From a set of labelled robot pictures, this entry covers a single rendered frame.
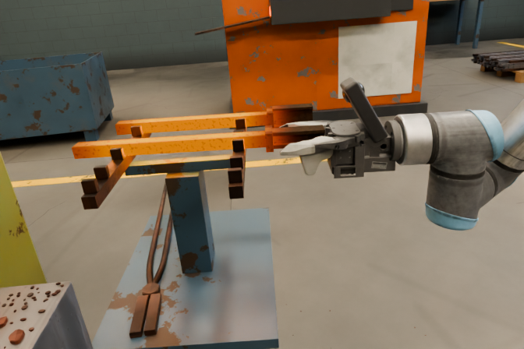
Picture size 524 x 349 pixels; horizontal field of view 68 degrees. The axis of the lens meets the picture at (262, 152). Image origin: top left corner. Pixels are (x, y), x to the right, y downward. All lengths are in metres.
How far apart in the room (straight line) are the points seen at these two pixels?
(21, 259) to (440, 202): 0.73
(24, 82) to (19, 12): 4.71
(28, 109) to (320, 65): 2.62
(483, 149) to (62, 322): 0.64
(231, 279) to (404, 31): 3.29
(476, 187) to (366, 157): 0.19
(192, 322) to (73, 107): 3.29
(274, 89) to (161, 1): 4.46
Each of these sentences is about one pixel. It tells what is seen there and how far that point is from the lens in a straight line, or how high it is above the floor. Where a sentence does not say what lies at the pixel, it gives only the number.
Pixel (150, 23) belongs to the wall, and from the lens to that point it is 7.78.
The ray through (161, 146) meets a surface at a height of 0.94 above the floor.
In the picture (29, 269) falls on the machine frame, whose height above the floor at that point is 0.77.
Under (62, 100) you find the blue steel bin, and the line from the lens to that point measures 3.87.
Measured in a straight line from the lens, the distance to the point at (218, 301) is 0.74.
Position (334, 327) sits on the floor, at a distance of 1.61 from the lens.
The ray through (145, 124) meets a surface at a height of 0.95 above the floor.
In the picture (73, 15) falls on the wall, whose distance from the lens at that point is 8.17.
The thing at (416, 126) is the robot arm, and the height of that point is 0.95.
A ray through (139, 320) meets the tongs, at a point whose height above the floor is 0.69.
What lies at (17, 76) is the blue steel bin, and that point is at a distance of 3.94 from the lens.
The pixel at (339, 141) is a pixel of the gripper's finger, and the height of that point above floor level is 0.95.
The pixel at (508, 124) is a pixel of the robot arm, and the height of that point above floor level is 0.92.
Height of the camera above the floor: 1.18
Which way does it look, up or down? 23 degrees down
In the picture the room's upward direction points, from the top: 4 degrees counter-clockwise
